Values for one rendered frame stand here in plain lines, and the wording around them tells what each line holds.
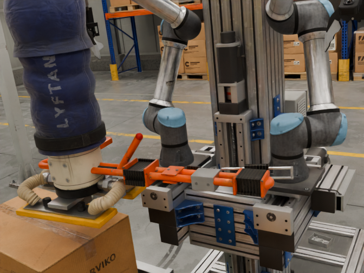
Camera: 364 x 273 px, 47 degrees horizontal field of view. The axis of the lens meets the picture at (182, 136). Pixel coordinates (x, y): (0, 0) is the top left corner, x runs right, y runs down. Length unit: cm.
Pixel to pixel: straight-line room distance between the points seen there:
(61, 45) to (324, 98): 91
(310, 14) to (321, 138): 44
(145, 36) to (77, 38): 1029
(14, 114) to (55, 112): 333
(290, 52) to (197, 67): 208
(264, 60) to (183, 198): 66
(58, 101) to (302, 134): 83
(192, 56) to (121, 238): 789
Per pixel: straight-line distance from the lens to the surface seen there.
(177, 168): 124
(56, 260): 147
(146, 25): 1148
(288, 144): 152
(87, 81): 130
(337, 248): 273
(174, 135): 173
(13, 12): 128
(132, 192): 143
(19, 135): 466
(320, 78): 158
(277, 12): 153
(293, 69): 851
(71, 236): 158
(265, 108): 171
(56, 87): 127
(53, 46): 125
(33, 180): 153
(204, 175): 118
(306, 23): 161
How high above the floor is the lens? 170
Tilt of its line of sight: 18 degrees down
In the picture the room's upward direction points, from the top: 6 degrees counter-clockwise
